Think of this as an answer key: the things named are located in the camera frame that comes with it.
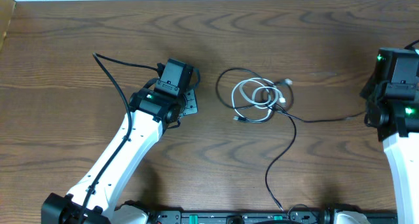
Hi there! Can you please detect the white USB cable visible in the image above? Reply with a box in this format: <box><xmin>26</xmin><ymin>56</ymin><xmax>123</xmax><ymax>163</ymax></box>
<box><xmin>230</xmin><ymin>77</ymin><xmax>293</xmax><ymax>123</ymax></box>

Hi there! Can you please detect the black USB cable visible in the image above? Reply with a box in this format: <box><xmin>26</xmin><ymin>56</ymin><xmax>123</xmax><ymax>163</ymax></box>
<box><xmin>215</xmin><ymin>67</ymin><xmax>366</xmax><ymax>212</ymax></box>

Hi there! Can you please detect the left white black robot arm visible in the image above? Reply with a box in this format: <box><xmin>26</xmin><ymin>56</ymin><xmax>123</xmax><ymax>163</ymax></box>
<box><xmin>41</xmin><ymin>58</ymin><xmax>200</xmax><ymax>223</ymax></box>

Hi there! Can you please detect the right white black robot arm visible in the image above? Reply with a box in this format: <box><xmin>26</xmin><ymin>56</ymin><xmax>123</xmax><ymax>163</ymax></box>
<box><xmin>360</xmin><ymin>47</ymin><xmax>418</xmax><ymax>223</ymax></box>

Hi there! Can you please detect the left black camera cable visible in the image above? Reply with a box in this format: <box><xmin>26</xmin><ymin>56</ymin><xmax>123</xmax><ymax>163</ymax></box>
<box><xmin>77</xmin><ymin>52</ymin><xmax>164</xmax><ymax>224</ymax></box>

